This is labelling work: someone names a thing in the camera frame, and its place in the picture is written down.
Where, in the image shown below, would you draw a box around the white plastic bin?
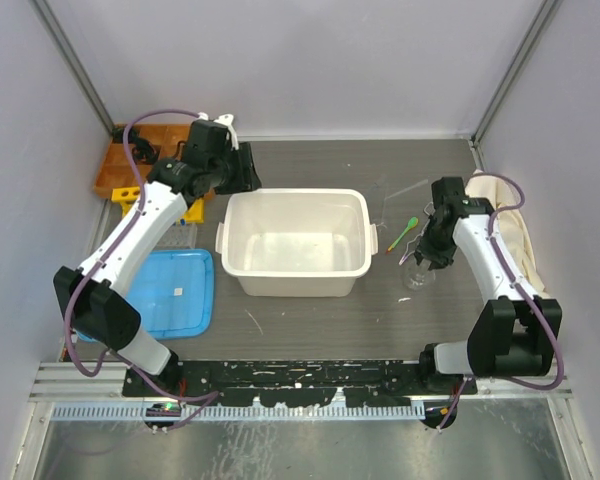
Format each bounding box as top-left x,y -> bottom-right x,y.
215,188 -> 378,298

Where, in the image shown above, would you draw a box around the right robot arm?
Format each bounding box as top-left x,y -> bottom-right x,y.
411,177 -> 565,394

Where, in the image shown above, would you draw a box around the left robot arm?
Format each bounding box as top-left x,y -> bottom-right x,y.
53,113 -> 261,396

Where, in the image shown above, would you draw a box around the green rainbow spoon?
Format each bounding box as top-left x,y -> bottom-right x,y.
385,216 -> 419,254

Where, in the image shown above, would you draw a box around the metal crucible tongs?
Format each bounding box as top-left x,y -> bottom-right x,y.
398,202 -> 434,266

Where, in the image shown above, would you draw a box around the wooden compartment tray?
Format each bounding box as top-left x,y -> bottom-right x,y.
93,123 -> 190,199

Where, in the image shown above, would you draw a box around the rolled tie orange pattern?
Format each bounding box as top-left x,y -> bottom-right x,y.
128,129 -> 159,165

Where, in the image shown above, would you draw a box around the cream cloth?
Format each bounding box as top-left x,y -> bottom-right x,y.
465,169 -> 549,298

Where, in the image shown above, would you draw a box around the clear plastic tube rack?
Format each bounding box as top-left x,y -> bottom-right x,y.
154,223 -> 197,250

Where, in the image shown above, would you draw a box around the yellow test tube rack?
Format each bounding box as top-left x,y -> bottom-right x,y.
111,187 -> 215,224

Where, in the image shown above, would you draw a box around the blue plastic tray lid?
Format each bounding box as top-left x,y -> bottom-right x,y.
74,248 -> 216,344

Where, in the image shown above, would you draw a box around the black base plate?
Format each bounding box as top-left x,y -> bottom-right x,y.
122,359 -> 479,409

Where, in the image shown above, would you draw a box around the aluminium rail frame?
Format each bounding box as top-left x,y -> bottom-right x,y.
29,360 -> 571,428

